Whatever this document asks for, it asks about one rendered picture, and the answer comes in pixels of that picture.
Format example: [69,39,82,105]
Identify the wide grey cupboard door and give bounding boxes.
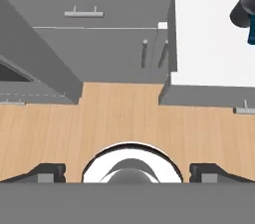
[33,27,159,85]

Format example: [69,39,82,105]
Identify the open drawer with white inside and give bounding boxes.
[158,0,255,109]

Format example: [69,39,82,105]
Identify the silver drawer bar handle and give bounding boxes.
[64,5,105,19]

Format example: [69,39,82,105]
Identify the grey cupboard door handle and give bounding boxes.
[140,39,149,70]
[157,39,169,70]

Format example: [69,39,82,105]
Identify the grey protruding cupboard unit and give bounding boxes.
[0,0,84,106]

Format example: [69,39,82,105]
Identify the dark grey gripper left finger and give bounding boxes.
[0,162,67,184]

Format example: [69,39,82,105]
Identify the silver handle of open drawer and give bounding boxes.
[232,100,255,115]

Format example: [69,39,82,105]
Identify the grey drawer front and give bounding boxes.
[3,0,174,30]

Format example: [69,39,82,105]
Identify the white and black round object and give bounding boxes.
[81,141,184,184]

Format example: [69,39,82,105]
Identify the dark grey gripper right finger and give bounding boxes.
[188,162,255,184]

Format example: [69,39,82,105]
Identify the narrow grey cupboard door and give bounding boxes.
[148,28,171,86]

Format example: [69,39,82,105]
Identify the silver handle of protruding unit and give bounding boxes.
[0,98,27,107]

